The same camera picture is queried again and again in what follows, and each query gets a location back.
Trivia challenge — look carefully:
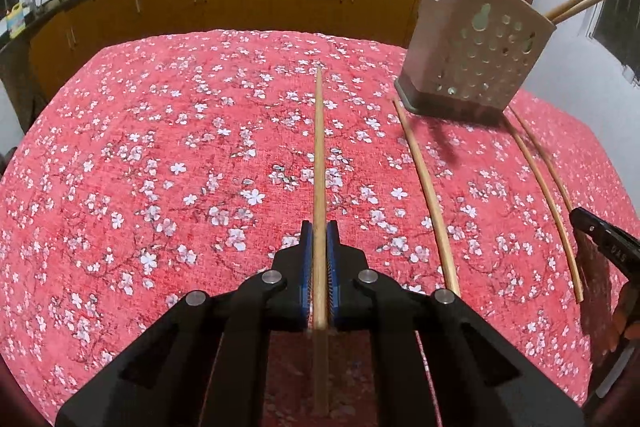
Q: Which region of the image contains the yellow detergent bottle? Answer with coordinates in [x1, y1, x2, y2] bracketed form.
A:
[6, 2, 27, 39]

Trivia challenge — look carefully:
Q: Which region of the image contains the beige perforated utensil holder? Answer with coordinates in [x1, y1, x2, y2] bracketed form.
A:
[394, 0, 558, 124]

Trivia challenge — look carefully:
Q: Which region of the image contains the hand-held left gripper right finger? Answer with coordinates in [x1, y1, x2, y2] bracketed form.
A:
[326, 221, 586, 427]

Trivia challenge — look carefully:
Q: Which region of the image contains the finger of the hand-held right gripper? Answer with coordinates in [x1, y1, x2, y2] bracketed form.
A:
[569, 206, 640, 282]
[582, 339, 640, 418]

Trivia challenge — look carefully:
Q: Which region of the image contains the large barred window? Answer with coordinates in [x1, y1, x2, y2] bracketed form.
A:
[587, 0, 640, 88]

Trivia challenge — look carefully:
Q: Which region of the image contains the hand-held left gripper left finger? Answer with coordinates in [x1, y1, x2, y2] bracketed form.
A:
[55, 221, 315, 427]

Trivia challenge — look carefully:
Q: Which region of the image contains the red floral tablecloth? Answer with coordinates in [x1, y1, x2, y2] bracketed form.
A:
[0, 29, 632, 427]

